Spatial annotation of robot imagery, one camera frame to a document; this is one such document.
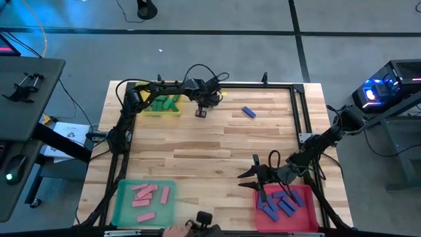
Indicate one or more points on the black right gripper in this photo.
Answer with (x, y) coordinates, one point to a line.
(283, 172)

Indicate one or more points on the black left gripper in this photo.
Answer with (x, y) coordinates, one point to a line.
(204, 90)

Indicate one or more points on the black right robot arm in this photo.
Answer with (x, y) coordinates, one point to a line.
(322, 141)

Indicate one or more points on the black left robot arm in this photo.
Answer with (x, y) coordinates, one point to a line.
(164, 88)

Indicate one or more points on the yellow translucent plastic bin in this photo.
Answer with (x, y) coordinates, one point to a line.
(164, 114)

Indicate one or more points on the small black box device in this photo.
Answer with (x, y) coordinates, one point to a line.
(204, 218)

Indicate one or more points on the pink translucent plastic bin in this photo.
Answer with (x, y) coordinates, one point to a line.
(302, 222)

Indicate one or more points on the person's hand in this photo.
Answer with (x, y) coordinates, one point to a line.
(176, 231)

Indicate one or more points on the black round stand base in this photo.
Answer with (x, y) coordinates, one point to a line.
(147, 9)

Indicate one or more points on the green translucent plastic bin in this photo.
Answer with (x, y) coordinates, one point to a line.
(131, 214)

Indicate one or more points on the white paper sheet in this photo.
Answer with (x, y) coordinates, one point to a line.
(72, 131)

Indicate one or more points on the grey metal side table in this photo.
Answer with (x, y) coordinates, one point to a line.
(399, 154)

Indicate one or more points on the small yellow object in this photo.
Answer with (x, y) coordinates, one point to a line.
(47, 119)

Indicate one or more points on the dark grey desk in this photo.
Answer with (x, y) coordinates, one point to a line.
(26, 98)

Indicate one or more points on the black clamp tool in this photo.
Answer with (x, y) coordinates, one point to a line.
(24, 88)

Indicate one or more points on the black computer tower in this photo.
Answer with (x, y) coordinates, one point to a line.
(404, 70)

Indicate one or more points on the black computer mouse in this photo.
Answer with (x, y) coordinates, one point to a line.
(14, 169)

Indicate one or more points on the dark monitor screen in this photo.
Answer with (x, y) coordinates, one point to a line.
(6, 47)

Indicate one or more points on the black metal table frame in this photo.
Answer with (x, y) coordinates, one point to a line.
(250, 86)

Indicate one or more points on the white mounting bracket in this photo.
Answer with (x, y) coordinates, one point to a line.
(304, 136)

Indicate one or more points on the silver metal bracket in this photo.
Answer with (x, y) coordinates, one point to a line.
(123, 233)
(306, 234)

